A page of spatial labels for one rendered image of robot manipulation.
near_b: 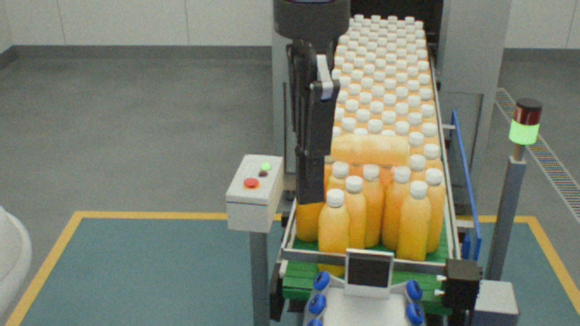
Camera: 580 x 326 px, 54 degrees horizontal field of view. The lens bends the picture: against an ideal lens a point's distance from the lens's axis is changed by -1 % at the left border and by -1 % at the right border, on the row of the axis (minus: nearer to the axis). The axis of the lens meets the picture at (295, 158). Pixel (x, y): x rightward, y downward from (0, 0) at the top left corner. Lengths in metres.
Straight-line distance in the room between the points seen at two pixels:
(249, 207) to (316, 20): 0.86
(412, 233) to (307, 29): 0.92
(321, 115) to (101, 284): 2.41
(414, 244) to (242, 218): 0.42
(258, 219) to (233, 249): 1.62
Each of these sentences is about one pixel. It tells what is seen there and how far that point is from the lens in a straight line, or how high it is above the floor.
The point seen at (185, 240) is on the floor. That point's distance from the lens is 3.08.
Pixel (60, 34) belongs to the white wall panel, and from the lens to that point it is 5.83.
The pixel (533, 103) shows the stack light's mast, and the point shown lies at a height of 1.26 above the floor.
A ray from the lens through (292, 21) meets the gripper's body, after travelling 0.55.
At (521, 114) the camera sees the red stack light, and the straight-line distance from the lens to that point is 1.51.
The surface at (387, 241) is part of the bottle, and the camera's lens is 1.51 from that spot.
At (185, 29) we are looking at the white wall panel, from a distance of 5.47.
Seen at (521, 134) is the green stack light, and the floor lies 1.18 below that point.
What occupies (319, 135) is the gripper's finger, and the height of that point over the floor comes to 1.56.
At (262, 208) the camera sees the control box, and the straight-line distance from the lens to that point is 1.35.
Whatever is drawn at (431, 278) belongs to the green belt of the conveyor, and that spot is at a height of 0.90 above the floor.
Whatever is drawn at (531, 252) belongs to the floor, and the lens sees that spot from 3.17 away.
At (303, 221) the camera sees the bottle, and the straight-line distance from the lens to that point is 1.49.
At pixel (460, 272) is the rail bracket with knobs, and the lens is 1.32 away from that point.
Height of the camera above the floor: 1.82
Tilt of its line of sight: 29 degrees down
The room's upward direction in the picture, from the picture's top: straight up
